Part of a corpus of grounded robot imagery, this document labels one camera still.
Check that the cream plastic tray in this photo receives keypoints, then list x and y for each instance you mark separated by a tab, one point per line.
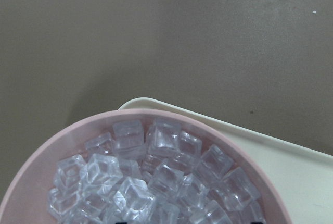
302	176

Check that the pink bowl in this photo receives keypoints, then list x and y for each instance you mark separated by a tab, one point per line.
26	198

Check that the pile of clear ice cubes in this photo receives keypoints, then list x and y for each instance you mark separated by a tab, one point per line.
162	174

